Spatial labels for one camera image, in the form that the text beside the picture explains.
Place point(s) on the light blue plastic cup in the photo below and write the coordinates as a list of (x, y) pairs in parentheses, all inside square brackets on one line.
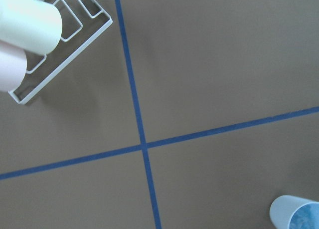
[(291, 212)]

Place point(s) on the pale pink cup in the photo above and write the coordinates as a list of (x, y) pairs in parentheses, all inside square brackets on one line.
[(13, 65)]

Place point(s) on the mint green cup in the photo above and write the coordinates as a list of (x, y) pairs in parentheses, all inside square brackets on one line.
[(32, 25)]

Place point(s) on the white wire cup rack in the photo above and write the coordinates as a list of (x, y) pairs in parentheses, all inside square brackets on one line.
[(83, 22)]

